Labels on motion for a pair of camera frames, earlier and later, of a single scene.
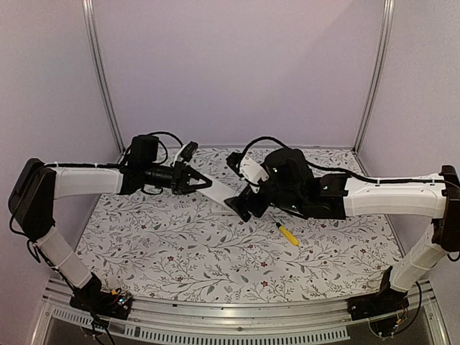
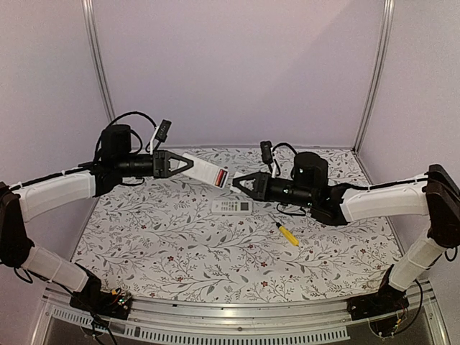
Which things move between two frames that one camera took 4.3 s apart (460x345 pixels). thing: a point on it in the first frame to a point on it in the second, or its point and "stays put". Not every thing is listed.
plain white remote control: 219,191 to 207,172
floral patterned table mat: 179,248 stays put
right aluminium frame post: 389,10 stays put
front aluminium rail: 71,322 stays put
